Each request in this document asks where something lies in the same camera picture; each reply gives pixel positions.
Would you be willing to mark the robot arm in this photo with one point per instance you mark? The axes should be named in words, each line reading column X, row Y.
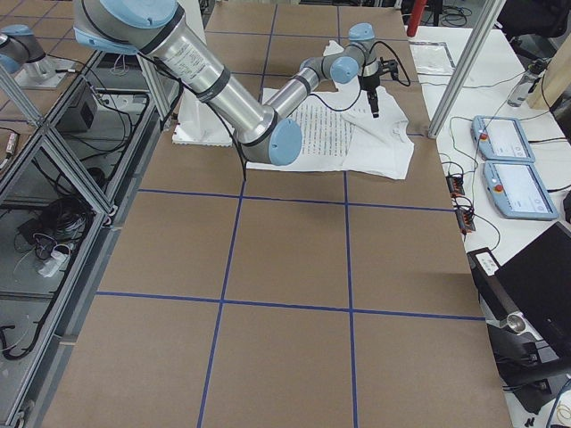
column 264, row 132

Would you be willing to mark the white power strip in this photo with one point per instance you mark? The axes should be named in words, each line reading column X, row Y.
column 58, row 256

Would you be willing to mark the black laptop computer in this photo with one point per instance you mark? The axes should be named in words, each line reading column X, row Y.
column 529, row 298

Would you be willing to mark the blue teach pendant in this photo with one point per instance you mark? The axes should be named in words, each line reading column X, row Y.
column 517, row 191
column 501, row 139

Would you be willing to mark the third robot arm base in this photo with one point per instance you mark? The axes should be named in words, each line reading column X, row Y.
column 23, row 57

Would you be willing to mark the orange circuit board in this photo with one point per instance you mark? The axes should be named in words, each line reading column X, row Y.
column 455, row 185
column 465, row 218

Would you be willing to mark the clear plastic sleeve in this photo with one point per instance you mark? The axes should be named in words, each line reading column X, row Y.
column 432, row 58

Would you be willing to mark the red fire extinguisher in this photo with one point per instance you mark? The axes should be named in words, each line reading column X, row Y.
column 415, row 17

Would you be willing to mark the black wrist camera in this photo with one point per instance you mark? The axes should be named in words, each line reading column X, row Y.
column 389, row 67

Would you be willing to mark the upper blue teach pendant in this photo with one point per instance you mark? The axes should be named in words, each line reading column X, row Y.
column 501, row 139

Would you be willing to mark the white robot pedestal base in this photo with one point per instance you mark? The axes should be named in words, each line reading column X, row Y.
column 197, row 124

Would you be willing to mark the lower blue teach pendant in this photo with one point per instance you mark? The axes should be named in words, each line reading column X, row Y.
column 517, row 191

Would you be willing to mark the aluminium frame post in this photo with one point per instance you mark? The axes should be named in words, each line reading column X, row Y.
column 472, row 49

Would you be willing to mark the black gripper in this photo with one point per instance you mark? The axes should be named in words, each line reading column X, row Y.
column 369, row 83

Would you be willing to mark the white long-sleeve printed shirt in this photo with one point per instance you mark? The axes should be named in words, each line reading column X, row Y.
column 339, row 133

